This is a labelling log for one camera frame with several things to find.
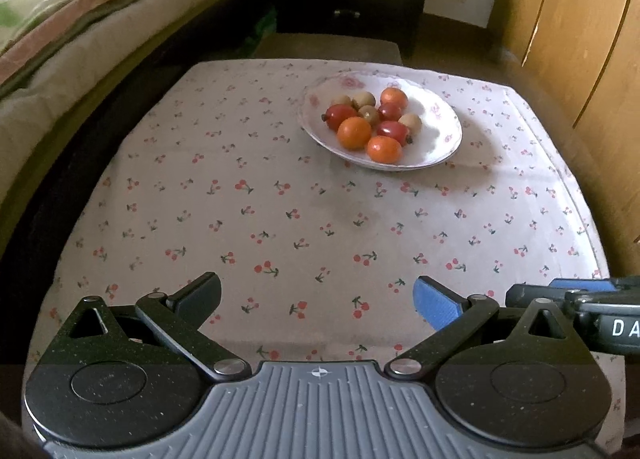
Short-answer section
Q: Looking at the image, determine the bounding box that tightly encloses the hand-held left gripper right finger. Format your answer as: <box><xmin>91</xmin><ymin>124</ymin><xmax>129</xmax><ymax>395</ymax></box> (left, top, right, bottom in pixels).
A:
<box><xmin>384</xmin><ymin>275</ymin><xmax>576</xmax><ymax>381</ymax></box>

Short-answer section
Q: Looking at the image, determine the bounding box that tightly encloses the white floral bowl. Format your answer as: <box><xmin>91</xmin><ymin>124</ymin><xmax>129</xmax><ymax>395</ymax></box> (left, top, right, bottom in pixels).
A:
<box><xmin>299</xmin><ymin>70</ymin><xmax>463</xmax><ymax>172</ymax></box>

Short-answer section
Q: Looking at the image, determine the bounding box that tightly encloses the orange tangerine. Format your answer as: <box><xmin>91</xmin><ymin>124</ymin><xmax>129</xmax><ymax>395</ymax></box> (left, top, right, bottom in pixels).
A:
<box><xmin>380</xmin><ymin>87</ymin><xmax>409</xmax><ymax>108</ymax></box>
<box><xmin>337</xmin><ymin>117</ymin><xmax>373</xmax><ymax>151</ymax></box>
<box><xmin>366</xmin><ymin>135</ymin><xmax>404</xmax><ymax>164</ymax></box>

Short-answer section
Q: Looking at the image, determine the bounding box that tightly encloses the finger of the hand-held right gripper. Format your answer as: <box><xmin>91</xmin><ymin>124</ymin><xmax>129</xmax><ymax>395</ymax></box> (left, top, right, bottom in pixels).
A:
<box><xmin>505</xmin><ymin>284</ymin><xmax>581</xmax><ymax>312</ymax></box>
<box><xmin>549</xmin><ymin>276</ymin><xmax>640</xmax><ymax>295</ymax></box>

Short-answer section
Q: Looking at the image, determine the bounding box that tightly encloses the light wooden wardrobe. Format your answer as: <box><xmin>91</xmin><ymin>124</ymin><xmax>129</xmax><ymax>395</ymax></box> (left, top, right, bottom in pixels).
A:
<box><xmin>492</xmin><ymin>0</ymin><xmax>640</xmax><ymax>280</ymax></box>

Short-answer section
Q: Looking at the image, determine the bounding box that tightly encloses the brown stool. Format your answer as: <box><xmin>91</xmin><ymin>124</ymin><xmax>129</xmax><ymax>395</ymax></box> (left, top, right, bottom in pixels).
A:
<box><xmin>250</xmin><ymin>33</ymin><xmax>404</xmax><ymax>68</ymax></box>

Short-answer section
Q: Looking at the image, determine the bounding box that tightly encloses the cherry print tablecloth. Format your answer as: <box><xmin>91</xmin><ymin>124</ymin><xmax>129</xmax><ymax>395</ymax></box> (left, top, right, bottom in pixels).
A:
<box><xmin>22</xmin><ymin>59</ymin><xmax>626</xmax><ymax>445</ymax></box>

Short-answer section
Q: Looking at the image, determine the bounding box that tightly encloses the green bag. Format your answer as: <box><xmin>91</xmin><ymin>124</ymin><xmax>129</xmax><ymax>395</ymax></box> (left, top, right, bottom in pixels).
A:
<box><xmin>255</xmin><ymin>9</ymin><xmax>279</xmax><ymax>40</ymax></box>

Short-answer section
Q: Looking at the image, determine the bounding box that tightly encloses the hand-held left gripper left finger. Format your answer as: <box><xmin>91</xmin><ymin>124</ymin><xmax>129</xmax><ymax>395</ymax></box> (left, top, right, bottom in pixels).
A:
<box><xmin>64</xmin><ymin>272</ymin><xmax>252</xmax><ymax>383</ymax></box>

